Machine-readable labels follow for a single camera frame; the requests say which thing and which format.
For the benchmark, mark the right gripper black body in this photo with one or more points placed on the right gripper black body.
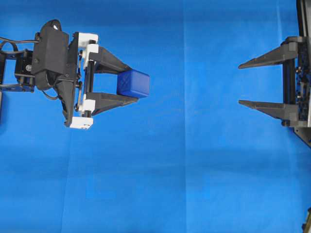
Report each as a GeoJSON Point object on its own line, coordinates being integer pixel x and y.
{"type": "Point", "coordinates": [297, 77]}

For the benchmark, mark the blue cube block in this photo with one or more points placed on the blue cube block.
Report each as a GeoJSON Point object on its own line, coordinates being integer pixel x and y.
{"type": "Point", "coordinates": [133, 83]}

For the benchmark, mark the blue table cloth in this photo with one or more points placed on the blue table cloth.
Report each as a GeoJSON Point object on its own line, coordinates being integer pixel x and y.
{"type": "Point", "coordinates": [188, 158]}

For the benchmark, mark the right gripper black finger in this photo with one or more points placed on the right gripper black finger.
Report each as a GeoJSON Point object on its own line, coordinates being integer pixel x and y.
{"type": "Point", "coordinates": [287, 113]}
{"type": "Point", "coordinates": [275, 57]}

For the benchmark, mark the right robot arm base plate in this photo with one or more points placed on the right robot arm base plate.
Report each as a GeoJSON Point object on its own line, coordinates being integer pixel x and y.
{"type": "Point", "coordinates": [304, 133]}

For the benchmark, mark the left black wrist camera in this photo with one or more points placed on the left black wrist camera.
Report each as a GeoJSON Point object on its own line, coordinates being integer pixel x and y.
{"type": "Point", "coordinates": [49, 55]}

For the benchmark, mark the yellow black clamp corner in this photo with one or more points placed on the yellow black clamp corner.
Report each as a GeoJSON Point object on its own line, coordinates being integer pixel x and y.
{"type": "Point", "coordinates": [306, 226]}

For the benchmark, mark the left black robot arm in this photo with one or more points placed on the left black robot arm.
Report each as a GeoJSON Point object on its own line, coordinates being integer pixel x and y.
{"type": "Point", "coordinates": [26, 80]}

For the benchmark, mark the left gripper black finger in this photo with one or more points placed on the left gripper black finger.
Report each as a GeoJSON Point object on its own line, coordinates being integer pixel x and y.
{"type": "Point", "coordinates": [104, 61]}
{"type": "Point", "coordinates": [95, 103]}

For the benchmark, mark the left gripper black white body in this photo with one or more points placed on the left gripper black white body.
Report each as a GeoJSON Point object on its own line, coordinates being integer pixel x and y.
{"type": "Point", "coordinates": [76, 107]}

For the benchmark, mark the black aluminium frame post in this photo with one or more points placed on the black aluminium frame post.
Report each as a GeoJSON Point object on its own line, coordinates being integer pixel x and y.
{"type": "Point", "coordinates": [304, 17]}

